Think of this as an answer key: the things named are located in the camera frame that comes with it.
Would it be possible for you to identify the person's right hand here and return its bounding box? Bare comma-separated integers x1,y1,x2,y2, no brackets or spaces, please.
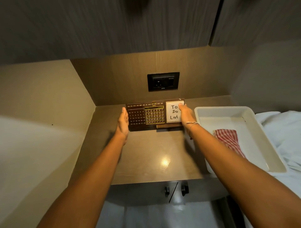
178,104,198,131

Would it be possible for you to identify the white plastic tray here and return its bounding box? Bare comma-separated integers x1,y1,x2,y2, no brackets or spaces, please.
194,106,288,175

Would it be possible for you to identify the white lower cabinet door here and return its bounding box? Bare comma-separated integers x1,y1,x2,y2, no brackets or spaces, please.
96,181,178,228
169,175,230,228

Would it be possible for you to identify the person's left hand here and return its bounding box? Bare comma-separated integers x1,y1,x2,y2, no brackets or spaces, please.
116,107,129,142

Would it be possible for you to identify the thin string bracelet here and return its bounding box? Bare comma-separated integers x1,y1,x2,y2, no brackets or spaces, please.
186,121,200,139

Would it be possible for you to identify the grey overhead cabinet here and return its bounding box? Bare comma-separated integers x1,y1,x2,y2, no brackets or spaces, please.
0,0,301,65

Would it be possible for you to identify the person's right forearm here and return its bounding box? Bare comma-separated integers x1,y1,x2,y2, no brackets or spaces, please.
187,123,301,228

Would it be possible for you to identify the dark wooden perpetual calendar board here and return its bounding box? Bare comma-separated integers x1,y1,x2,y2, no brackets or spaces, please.
126,98,185,132

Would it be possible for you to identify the red white striped cloth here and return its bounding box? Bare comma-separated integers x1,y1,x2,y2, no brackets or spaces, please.
214,129,247,160

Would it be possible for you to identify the white note pad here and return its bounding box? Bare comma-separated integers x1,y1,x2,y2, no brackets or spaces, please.
166,101,185,123

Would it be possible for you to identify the white bed sheet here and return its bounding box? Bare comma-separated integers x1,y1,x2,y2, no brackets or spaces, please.
242,111,301,228

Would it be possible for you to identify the black wall power socket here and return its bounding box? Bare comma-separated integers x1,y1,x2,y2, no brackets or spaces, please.
147,72,180,92

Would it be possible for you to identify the person's left forearm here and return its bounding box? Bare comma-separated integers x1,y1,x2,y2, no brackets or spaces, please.
37,134,124,228

